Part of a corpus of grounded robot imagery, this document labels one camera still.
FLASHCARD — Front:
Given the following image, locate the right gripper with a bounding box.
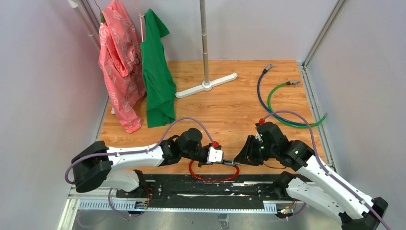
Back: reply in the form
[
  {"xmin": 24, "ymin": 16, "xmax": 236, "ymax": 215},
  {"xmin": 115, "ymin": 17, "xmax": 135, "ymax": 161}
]
[{"xmin": 234, "ymin": 134, "xmax": 278, "ymax": 166}]

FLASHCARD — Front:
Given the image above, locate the red cable lock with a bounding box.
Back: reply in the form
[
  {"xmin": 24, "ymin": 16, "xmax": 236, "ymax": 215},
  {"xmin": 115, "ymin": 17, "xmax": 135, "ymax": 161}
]
[{"xmin": 188, "ymin": 160, "xmax": 240, "ymax": 182}]

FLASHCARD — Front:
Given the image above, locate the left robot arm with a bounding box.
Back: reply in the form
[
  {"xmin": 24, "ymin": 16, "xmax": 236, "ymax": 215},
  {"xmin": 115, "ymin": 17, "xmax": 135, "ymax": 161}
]
[{"xmin": 71, "ymin": 128, "xmax": 224, "ymax": 198}]

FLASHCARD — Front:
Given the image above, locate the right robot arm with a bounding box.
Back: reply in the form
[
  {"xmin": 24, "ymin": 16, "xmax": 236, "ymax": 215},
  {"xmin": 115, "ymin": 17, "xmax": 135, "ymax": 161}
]
[{"xmin": 234, "ymin": 122, "xmax": 388, "ymax": 230}]

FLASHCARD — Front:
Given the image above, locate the white clothes rack stand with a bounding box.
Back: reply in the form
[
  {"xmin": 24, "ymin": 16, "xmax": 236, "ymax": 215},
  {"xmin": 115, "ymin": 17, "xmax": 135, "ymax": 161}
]
[{"xmin": 175, "ymin": 0, "xmax": 238, "ymax": 99}]

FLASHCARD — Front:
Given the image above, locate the green t-shirt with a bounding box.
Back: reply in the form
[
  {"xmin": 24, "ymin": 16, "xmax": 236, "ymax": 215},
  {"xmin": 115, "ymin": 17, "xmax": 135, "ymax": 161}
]
[{"xmin": 141, "ymin": 9, "xmax": 177, "ymax": 128}]

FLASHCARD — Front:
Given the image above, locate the pink patterned garment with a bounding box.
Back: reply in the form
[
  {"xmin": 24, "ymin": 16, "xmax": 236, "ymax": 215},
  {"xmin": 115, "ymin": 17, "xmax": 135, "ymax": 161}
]
[{"xmin": 99, "ymin": 0, "xmax": 146, "ymax": 134}]

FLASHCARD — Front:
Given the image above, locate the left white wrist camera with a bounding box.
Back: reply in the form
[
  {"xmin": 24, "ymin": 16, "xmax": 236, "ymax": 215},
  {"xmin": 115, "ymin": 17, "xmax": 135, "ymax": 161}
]
[{"xmin": 207, "ymin": 146, "xmax": 224, "ymax": 164}]

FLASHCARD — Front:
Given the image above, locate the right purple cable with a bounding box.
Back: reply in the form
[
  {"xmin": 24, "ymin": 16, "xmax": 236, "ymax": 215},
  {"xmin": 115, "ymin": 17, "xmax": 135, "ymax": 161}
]
[{"xmin": 258, "ymin": 110, "xmax": 393, "ymax": 230}]

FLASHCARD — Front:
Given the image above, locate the green cable lock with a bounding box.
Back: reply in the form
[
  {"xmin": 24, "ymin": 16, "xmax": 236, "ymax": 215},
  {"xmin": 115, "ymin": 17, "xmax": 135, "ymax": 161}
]
[{"xmin": 267, "ymin": 80, "xmax": 328, "ymax": 127}]

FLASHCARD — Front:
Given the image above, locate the blue cable lock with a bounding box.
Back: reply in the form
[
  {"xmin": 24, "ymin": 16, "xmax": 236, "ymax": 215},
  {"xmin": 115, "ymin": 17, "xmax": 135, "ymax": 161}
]
[{"xmin": 256, "ymin": 64, "xmax": 306, "ymax": 128}]

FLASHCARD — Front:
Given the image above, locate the aluminium frame rail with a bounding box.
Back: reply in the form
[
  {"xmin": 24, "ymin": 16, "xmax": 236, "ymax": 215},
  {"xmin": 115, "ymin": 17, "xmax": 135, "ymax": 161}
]
[{"xmin": 57, "ymin": 177, "xmax": 365, "ymax": 230}]

